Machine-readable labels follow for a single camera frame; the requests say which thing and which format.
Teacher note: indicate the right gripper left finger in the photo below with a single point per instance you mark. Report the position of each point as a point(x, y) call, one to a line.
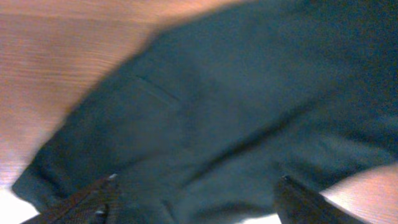
point(96, 204)

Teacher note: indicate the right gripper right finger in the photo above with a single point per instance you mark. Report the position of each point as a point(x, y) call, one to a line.
point(296, 204)

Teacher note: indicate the black pants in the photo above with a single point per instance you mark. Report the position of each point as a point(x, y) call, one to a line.
point(200, 126)

